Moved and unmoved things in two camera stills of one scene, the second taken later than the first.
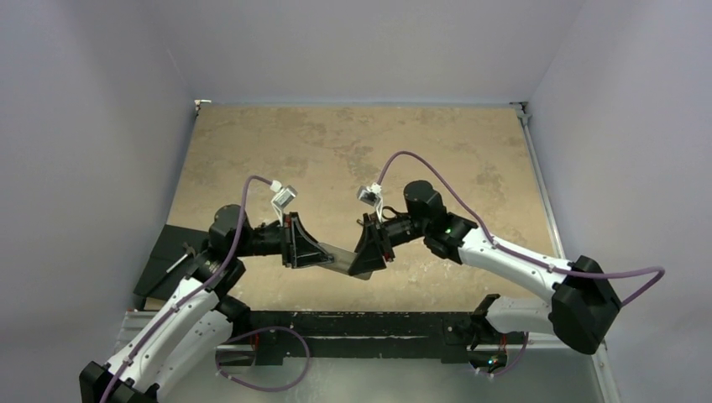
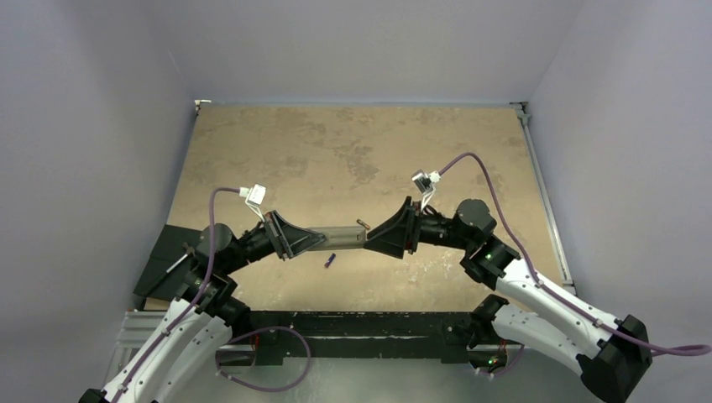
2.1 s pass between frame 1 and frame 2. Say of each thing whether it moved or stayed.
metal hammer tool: stayed
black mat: stayed
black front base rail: stayed
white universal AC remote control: moved
